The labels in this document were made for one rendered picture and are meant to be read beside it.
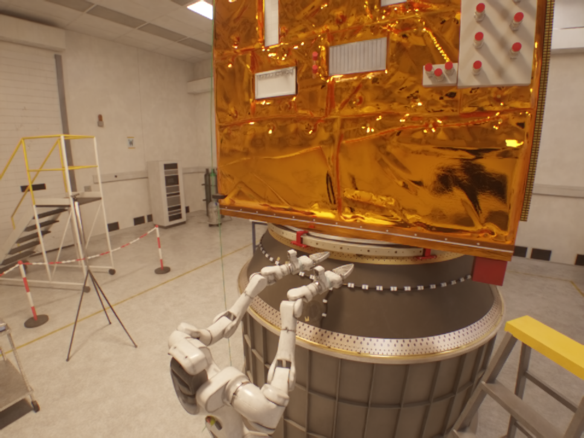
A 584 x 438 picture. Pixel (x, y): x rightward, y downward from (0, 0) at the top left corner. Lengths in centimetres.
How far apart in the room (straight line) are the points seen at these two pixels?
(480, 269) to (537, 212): 570
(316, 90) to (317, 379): 173
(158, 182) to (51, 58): 384
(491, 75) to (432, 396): 175
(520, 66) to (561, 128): 582
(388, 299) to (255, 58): 172
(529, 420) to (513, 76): 143
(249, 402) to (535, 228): 701
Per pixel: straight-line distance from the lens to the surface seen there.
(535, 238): 748
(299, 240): 179
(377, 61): 168
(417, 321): 178
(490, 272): 172
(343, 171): 164
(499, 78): 154
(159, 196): 886
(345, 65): 173
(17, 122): 822
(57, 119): 845
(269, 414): 90
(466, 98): 156
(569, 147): 737
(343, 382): 190
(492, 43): 157
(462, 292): 200
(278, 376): 116
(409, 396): 202
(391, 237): 166
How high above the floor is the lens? 225
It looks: 14 degrees down
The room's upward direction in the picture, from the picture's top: straight up
